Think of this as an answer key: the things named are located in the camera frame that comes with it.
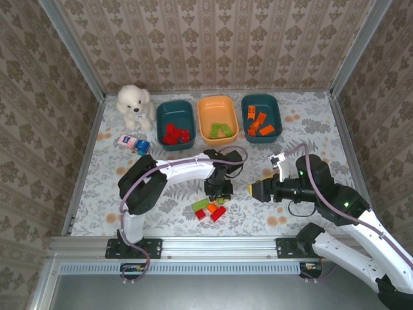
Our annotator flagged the right gripper thin black cable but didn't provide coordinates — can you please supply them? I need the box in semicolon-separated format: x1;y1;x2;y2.
287;199;316;218

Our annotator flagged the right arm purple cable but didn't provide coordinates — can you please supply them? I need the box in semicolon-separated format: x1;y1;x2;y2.
280;143;413;282

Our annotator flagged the floral patterned table cover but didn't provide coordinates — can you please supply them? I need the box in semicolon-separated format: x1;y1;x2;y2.
70;91;372;237

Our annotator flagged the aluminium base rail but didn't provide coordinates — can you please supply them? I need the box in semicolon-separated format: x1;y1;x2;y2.
48;234;396;261

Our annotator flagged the white plush teddy bear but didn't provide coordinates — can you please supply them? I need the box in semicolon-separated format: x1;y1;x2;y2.
116;84;156;132

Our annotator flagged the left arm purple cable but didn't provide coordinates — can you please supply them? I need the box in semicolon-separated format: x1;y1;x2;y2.
119;145;248;285

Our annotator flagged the small controller board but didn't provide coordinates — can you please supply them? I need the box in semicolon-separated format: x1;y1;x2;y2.
299;261;324;279
119;262;145;281

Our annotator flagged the gripper thin black cable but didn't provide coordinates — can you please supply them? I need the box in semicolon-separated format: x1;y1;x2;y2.
225;163;245;179
287;199;316;218

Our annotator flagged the left gripper thin black cable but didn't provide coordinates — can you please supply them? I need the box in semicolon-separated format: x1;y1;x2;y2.
225;163;245;179

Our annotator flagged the aluminium frame post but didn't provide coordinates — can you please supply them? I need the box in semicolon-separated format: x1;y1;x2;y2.
329;0;394;98
37;0;106;101

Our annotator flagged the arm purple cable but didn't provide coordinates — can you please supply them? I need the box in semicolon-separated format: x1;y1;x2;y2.
119;145;248;285
280;143;413;282

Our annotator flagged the teal plastic container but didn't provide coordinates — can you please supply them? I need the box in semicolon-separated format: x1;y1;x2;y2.
156;99;197;152
241;93;283;145

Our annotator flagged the orange plastic container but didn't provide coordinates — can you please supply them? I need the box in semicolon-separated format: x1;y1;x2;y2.
196;95;239;145

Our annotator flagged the blue tissue pack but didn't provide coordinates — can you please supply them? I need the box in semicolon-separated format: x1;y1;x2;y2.
132;139;151;156

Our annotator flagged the white slotted cable duct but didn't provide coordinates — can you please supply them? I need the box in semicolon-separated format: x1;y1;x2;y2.
59;260;301;276

